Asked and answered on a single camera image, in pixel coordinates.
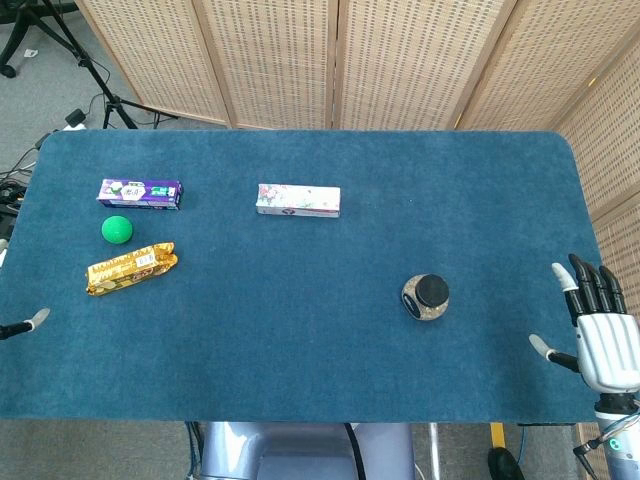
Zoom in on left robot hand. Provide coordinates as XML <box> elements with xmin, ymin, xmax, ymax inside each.
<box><xmin>0</xmin><ymin>307</ymin><xmax>51</xmax><ymax>342</ymax></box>

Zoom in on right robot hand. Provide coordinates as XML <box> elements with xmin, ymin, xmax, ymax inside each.
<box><xmin>528</xmin><ymin>253</ymin><xmax>640</xmax><ymax>397</ymax></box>

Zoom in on green ball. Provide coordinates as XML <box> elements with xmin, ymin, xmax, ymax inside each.
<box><xmin>101</xmin><ymin>214</ymin><xmax>135</xmax><ymax>246</ymax></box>

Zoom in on gold snack packet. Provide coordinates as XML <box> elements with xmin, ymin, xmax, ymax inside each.
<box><xmin>85</xmin><ymin>241</ymin><xmax>179</xmax><ymax>297</ymax></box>

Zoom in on purple toothpaste box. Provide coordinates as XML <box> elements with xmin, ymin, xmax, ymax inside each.
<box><xmin>95</xmin><ymin>178</ymin><xmax>184</xmax><ymax>212</ymax></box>

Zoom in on round black-topped container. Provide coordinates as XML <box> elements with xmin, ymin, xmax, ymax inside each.
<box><xmin>400</xmin><ymin>273</ymin><xmax>450</xmax><ymax>323</ymax></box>

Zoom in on white floral toothpaste box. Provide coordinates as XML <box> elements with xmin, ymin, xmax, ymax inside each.
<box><xmin>256</xmin><ymin>183</ymin><xmax>342</xmax><ymax>220</ymax></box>

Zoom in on black floor foot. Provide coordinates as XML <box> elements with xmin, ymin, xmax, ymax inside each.
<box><xmin>487</xmin><ymin>447</ymin><xmax>526</xmax><ymax>480</ymax></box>

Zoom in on white table leg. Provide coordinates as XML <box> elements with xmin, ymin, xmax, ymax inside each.
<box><xmin>428</xmin><ymin>422</ymin><xmax>441</xmax><ymax>480</ymax></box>

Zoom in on black tripod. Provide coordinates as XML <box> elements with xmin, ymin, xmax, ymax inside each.
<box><xmin>47</xmin><ymin>0</ymin><xmax>179</xmax><ymax>131</ymax></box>

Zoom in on blue table mat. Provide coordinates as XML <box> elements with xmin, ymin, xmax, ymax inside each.
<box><xmin>0</xmin><ymin>129</ymin><xmax>624</xmax><ymax>426</ymax></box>

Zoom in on black office chair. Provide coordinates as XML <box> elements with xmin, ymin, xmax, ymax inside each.
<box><xmin>0</xmin><ymin>0</ymin><xmax>66</xmax><ymax>79</ymax></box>

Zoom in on grey robot torso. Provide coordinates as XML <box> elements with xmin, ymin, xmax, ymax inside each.
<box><xmin>199</xmin><ymin>422</ymin><xmax>416</xmax><ymax>480</ymax></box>

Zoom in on bamboo folding screen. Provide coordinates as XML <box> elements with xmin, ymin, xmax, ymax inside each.
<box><xmin>74</xmin><ymin>0</ymin><xmax>640</xmax><ymax>346</ymax></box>

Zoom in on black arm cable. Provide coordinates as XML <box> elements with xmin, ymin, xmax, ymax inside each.
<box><xmin>572</xmin><ymin>399</ymin><xmax>640</xmax><ymax>480</ymax></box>

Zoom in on floor cable bundle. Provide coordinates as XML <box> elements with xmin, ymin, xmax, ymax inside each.
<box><xmin>0</xmin><ymin>144</ymin><xmax>39</xmax><ymax>251</ymax></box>

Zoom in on black torso cable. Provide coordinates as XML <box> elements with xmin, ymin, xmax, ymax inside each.
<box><xmin>343</xmin><ymin>423</ymin><xmax>365</xmax><ymax>480</ymax></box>

